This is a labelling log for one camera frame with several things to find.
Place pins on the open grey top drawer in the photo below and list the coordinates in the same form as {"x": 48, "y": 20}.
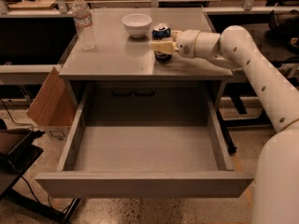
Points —
{"x": 167, "y": 145}

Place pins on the black office chair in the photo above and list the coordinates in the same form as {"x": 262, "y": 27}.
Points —
{"x": 283, "y": 36}

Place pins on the clear plastic water bottle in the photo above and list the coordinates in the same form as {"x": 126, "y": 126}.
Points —
{"x": 84, "y": 24}

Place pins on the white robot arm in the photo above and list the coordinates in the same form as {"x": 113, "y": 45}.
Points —
{"x": 276, "y": 193}

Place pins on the brown cardboard box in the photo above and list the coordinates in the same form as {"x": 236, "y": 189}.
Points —
{"x": 52, "y": 110}

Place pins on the grey cabinet with top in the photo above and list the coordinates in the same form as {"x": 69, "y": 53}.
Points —
{"x": 120, "y": 83}

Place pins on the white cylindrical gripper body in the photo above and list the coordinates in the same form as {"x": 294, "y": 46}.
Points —
{"x": 186, "y": 43}

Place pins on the black stand at left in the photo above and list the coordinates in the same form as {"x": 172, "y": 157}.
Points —
{"x": 18, "y": 154}

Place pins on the blue pepsi can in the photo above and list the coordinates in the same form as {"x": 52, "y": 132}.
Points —
{"x": 159, "y": 32}

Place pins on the white ceramic bowl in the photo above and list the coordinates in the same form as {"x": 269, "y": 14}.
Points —
{"x": 137, "y": 25}

